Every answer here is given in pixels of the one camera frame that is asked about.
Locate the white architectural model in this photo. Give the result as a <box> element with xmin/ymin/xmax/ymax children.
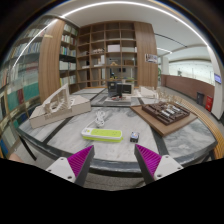
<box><xmin>29</xmin><ymin>83</ymin><xmax>92</xmax><ymax>130</ymax></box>

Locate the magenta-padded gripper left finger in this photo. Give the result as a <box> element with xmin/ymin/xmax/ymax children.
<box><xmin>45</xmin><ymin>144</ymin><xmax>96</xmax><ymax>188</ymax></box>

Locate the flat wooden board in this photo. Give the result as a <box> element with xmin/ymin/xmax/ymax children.
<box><xmin>129</xmin><ymin>103</ymin><xmax>199</xmax><ymax>138</ymax></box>

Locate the white coiled power cable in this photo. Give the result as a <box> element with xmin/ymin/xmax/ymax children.
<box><xmin>94</xmin><ymin>109</ymin><xmax>107</xmax><ymax>129</ymax></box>

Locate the dark brown building model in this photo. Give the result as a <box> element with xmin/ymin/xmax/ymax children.
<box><xmin>141</xmin><ymin>101</ymin><xmax>191</xmax><ymax>126</ymax></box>

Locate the small black charger block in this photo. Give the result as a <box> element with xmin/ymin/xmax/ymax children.
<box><xmin>129</xmin><ymin>131</ymin><xmax>140</xmax><ymax>144</ymax></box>

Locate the grey model base plate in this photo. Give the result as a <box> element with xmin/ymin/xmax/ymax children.
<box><xmin>103</xmin><ymin>95</ymin><xmax>133</xmax><ymax>107</ymax></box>

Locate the red bin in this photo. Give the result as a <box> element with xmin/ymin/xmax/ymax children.
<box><xmin>205</xmin><ymin>95</ymin><xmax>214</xmax><ymax>112</ymax></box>

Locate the wall poster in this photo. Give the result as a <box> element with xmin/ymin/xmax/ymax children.
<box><xmin>144</xmin><ymin>53</ymin><xmax>159</xmax><ymax>64</ymax></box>

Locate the wooden shelf unit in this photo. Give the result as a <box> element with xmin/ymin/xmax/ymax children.
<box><xmin>38</xmin><ymin>19</ymin><xmax>159</xmax><ymax>94</ymax></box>

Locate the black box building model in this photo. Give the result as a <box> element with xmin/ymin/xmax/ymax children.
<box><xmin>107</xmin><ymin>81</ymin><xmax>132</xmax><ymax>98</ymax></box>

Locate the green and white power strip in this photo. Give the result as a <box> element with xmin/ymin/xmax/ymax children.
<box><xmin>80</xmin><ymin>127</ymin><xmax>124</xmax><ymax>143</ymax></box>

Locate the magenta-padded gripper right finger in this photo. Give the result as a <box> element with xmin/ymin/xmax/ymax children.
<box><xmin>133</xmin><ymin>143</ymin><xmax>185</xmax><ymax>185</ymax></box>

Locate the blue wall screen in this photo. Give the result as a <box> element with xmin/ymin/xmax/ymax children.
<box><xmin>213</xmin><ymin>73</ymin><xmax>222</xmax><ymax>85</ymax></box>

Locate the small white building model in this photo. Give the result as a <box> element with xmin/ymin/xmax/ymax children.
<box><xmin>139</xmin><ymin>85</ymin><xmax>157</xmax><ymax>98</ymax></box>

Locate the black bin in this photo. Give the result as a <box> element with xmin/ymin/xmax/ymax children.
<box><xmin>196</xmin><ymin>91</ymin><xmax>205</xmax><ymax>107</ymax></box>

